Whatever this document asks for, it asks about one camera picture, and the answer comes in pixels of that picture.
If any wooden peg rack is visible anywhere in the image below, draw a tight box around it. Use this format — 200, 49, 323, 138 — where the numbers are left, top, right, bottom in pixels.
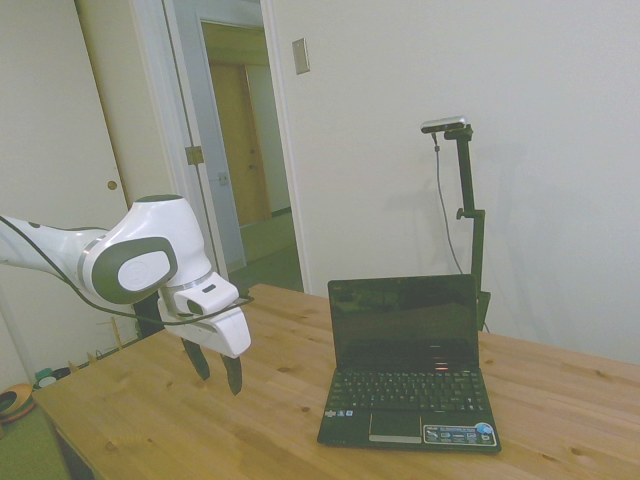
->
66, 318, 127, 374

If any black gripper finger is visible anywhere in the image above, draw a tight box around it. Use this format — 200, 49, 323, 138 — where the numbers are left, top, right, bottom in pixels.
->
222, 353, 245, 396
180, 338, 211, 382

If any wooden bowl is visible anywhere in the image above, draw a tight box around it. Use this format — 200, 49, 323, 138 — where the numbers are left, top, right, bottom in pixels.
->
0, 382, 37, 417

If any grey camera cable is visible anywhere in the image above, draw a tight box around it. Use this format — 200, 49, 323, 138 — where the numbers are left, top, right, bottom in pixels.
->
430, 132, 466, 276

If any grey wrist camera black mount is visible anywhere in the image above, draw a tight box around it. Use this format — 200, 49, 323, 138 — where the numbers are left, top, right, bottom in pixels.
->
135, 293, 162, 342

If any black camera stand pole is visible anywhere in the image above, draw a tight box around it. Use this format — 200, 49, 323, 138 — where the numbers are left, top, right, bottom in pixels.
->
442, 124, 494, 334

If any wooden hallway door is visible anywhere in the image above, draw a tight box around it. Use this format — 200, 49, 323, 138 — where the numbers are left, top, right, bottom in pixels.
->
208, 60, 274, 227

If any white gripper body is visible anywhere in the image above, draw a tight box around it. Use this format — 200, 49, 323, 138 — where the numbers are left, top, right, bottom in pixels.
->
157, 298, 252, 360

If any white open door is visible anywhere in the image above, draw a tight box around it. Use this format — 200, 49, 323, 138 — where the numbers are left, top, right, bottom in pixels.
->
164, 0, 247, 275

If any silver exterior camera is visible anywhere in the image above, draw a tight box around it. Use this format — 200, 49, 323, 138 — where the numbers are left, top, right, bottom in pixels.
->
420, 115, 471, 135

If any black Asus laptop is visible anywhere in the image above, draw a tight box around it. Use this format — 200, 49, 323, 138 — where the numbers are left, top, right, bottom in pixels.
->
316, 273, 503, 455

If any metal wall switch plate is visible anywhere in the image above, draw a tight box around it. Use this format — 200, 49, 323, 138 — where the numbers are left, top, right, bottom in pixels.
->
291, 37, 311, 76

